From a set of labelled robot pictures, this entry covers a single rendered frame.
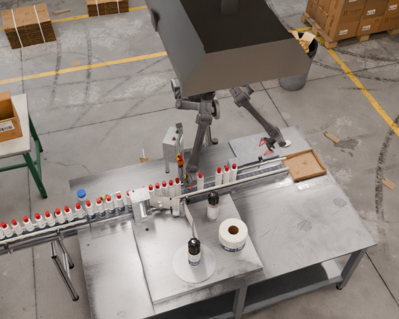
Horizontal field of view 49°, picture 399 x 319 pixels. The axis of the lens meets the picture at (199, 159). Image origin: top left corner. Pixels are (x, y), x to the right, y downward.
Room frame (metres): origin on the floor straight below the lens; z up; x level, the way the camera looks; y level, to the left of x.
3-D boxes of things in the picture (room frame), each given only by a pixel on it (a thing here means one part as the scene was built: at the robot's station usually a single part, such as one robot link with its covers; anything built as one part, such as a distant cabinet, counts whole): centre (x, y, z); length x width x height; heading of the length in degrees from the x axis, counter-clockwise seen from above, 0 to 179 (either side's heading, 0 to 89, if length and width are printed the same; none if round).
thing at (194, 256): (1.45, 0.03, 1.04); 0.09 x 0.09 x 0.29
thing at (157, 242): (1.61, 0.03, 0.86); 0.80 x 0.67 x 0.05; 109
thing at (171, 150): (2.12, 0.19, 1.38); 0.17 x 0.10 x 0.19; 164
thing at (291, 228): (1.93, -0.12, 0.82); 2.10 x 1.31 x 0.02; 109
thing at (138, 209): (1.85, 0.43, 1.01); 0.14 x 0.13 x 0.26; 109
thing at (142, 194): (1.85, 0.43, 1.14); 0.14 x 0.11 x 0.01; 109
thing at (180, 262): (1.45, 0.03, 0.89); 0.31 x 0.31 x 0.01
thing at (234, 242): (1.63, -0.24, 0.95); 0.20 x 0.20 x 0.14
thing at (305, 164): (2.39, -0.89, 0.85); 0.30 x 0.26 x 0.04; 109
